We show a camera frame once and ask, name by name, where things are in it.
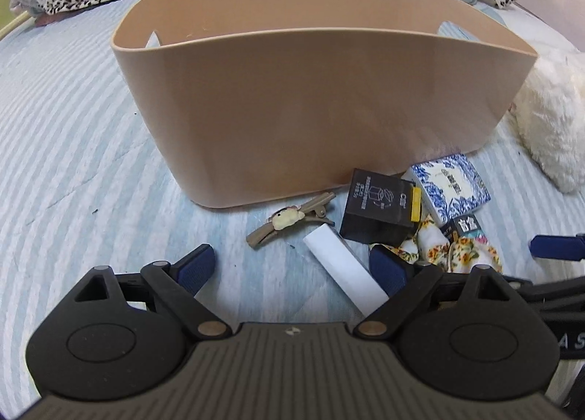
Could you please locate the hair clip with charm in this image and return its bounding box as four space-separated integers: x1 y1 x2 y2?
246 191 336 249

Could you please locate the black white small carton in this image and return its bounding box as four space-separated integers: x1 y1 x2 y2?
440 214 488 243

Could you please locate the blue striped bed sheet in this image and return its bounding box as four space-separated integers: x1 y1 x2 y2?
0 0 585 402

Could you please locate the pink floral pillow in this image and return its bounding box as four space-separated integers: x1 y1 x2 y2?
9 0 46 27

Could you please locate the beige plastic storage bin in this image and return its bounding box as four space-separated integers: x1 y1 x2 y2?
111 0 537 208

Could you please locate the white rectangular box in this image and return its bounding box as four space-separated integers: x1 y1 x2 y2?
303 224 389 317

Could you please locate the white fluffy plush toy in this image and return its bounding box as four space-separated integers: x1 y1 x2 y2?
512 41 584 193

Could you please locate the black small box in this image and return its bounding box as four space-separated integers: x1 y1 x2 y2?
339 169 422 247

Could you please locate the sunflower print sock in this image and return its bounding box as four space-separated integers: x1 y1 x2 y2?
380 214 503 273

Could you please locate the blue white patterned box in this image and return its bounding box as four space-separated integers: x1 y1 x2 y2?
401 154 491 227

